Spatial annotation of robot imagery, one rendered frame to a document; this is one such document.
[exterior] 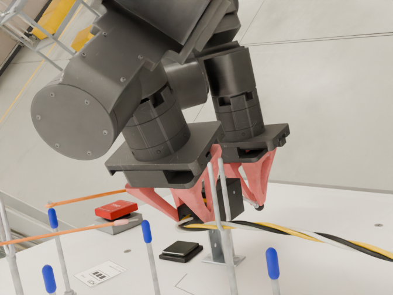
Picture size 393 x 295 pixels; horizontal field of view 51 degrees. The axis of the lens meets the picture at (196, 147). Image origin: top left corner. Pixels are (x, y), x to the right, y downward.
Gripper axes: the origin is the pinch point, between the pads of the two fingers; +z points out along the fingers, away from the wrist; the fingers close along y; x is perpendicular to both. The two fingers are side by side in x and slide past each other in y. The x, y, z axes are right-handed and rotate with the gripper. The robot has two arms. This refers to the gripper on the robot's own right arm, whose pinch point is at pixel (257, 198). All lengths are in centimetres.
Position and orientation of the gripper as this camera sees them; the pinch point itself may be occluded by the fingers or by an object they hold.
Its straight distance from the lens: 55.4
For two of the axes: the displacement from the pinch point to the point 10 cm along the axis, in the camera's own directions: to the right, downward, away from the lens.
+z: 2.4, 9.3, 2.8
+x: 5.2, -3.6, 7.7
